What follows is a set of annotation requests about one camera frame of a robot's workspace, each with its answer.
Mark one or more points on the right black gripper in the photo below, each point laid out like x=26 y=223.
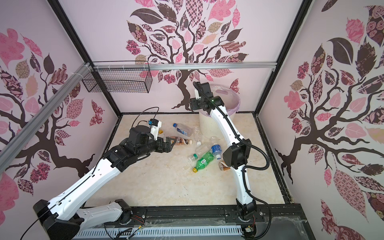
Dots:
x=196 y=103

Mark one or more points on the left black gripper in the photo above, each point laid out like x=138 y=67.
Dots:
x=168 y=147

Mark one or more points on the green soda bottle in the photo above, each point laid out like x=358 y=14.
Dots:
x=204 y=161

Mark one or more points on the green-label clear white-cap bottle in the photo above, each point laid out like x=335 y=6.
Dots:
x=198 y=153

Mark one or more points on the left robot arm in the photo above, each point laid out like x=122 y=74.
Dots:
x=63 y=216

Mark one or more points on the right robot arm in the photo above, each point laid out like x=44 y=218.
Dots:
x=237 y=154

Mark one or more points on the blue-cap clear bottle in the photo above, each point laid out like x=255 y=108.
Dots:
x=186 y=131

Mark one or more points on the crumpled clear white-cap bottle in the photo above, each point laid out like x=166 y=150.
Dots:
x=200 y=140

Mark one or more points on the blue-label clear water bottle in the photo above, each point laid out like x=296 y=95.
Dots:
x=216 y=148

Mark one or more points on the brown coffee bottle right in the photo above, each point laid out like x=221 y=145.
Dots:
x=223 y=166

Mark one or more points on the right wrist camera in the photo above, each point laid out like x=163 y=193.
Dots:
x=197 y=94

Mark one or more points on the back aluminium rail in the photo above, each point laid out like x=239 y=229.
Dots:
x=195 y=66

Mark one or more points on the aluminium rail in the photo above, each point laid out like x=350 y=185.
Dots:
x=13 y=148
x=195 y=66

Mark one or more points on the black wire basket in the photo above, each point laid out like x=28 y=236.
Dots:
x=119 y=77

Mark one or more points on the white slotted cable duct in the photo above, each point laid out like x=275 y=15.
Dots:
x=158 y=233

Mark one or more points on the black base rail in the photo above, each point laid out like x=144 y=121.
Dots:
x=277 y=222

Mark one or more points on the left aluminium rail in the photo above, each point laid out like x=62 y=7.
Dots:
x=13 y=148

